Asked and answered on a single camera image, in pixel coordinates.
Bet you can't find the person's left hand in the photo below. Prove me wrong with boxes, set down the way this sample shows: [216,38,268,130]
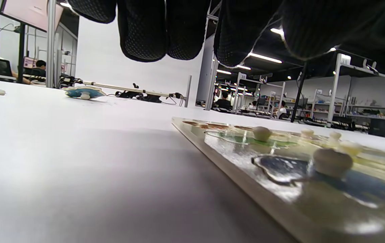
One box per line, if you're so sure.
[67,0,385,73]

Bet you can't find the wooden animal puzzle frame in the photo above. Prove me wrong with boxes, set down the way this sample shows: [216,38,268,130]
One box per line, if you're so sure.
[172,116,385,243]

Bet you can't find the green crocodile puzzle piece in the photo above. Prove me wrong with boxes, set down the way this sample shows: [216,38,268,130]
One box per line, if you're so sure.
[204,126,298,150]

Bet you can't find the giraffe puzzle piece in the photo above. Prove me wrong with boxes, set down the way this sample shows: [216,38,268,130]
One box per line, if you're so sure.
[337,140,365,157]

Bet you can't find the white partition panel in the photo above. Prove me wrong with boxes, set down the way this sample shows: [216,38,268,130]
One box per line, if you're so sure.
[76,15,208,106]

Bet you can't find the black devices on crossbar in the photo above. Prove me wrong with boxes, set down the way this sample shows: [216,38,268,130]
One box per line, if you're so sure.
[114,83,163,104]

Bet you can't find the aluminium crossbar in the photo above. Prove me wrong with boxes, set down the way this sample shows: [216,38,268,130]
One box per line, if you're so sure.
[78,80,188,99]

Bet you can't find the large pink monitor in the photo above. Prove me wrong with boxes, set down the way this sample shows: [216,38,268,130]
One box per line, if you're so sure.
[0,0,65,33]

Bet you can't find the black pole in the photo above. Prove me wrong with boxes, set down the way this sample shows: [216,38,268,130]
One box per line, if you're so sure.
[290,62,310,124]

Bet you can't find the white shelving rack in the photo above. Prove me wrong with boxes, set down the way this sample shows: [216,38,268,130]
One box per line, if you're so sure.
[327,52,385,128]

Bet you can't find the short aluminium post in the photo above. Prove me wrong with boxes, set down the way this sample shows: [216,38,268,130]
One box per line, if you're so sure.
[184,75,193,108]

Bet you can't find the aluminium frame post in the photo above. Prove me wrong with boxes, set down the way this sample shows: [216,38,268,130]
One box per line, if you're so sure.
[205,56,219,111]

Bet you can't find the aluminium station frame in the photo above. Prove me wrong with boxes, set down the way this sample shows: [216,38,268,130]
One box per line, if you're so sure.
[46,0,57,89]

